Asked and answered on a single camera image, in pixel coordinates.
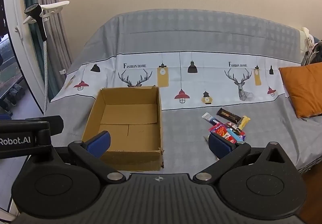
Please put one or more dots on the red white snack packet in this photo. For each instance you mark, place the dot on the red white snack packet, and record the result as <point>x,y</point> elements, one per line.
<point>228,138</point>

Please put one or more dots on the white steamer hanger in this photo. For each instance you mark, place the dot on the white steamer hanger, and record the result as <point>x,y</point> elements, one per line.
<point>54,6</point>

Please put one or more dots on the yellow snack bar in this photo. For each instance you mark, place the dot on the yellow snack bar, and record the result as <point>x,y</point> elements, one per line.
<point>244,121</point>

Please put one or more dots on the white blue sachet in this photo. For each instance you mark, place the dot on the white blue sachet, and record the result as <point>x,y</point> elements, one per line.
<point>210,118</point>

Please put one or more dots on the blue snack packet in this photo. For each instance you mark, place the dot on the blue snack packet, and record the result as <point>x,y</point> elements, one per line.
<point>232,134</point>

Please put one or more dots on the white window frame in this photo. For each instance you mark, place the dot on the white window frame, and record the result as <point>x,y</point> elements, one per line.
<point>17,45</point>

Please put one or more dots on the dark cloth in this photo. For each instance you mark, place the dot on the dark cloth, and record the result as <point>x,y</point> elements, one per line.
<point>319,51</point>

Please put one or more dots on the purple snack packet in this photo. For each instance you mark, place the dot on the purple snack packet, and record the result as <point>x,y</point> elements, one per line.
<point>242,137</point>

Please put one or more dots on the cardboard box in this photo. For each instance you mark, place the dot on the cardboard box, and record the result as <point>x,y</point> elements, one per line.
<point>130,123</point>

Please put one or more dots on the pair of grey shoes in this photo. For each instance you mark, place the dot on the pair of grey shoes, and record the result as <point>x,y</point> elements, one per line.
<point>13,95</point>

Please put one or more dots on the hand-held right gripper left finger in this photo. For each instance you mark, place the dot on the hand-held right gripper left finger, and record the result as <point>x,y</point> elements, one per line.
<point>99,144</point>

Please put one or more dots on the cream pillow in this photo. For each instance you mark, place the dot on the cream pillow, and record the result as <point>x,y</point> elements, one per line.
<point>305,32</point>

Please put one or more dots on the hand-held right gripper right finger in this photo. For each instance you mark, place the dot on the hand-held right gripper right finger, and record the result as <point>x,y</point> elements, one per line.
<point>221,147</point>

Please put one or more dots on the orange cushion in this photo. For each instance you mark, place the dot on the orange cushion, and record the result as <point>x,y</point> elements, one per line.
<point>303,88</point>

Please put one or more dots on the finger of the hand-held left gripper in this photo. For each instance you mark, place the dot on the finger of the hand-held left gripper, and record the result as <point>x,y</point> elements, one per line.
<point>54,124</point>

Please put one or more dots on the dark brown snack bar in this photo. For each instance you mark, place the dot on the dark brown snack bar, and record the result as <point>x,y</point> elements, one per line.
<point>227,114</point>

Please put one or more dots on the black garment steamer head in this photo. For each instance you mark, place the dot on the black garment steamer head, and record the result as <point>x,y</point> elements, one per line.
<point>37,18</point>

